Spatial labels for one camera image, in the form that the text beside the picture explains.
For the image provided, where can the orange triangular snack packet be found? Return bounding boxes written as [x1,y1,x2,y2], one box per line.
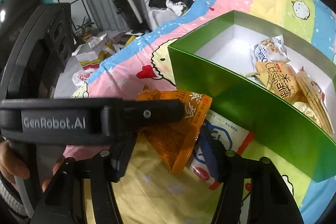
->
[137,89,213,173]

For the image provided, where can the white blue milk snack packet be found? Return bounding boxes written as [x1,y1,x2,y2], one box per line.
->
[188,110,254,190]

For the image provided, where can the cracker packet with label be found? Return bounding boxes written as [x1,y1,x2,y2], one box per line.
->
[296,71,335,135]

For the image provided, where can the person's left hand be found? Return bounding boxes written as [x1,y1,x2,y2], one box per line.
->
[0,141,30,190]

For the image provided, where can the colourful cartoon bed sheet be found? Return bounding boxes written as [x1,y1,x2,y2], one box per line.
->
[74,0,335,223]

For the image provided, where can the white plastic bags clutter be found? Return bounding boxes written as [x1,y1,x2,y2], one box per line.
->
[54,30,124,98]

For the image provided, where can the green cardboard box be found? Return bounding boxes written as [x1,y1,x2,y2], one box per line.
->
[169,11,335,182]

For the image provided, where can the potted green plant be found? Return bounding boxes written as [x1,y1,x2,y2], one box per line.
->
[75,16,95,44]

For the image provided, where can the black upright vacuum cleaner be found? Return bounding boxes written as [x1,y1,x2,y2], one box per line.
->
[112,0,147,32]

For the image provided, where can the black television screen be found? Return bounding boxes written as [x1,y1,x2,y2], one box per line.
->
[0,0,43,57]

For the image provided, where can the black white clothes pile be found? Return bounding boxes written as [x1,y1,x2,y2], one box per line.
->
[146,0,195,17]

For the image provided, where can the yellow orange snack packet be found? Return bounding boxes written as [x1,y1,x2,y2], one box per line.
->
[246,61,301,103]

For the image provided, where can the white blue nut packet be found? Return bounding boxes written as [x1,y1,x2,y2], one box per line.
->
[251,35,290,64]

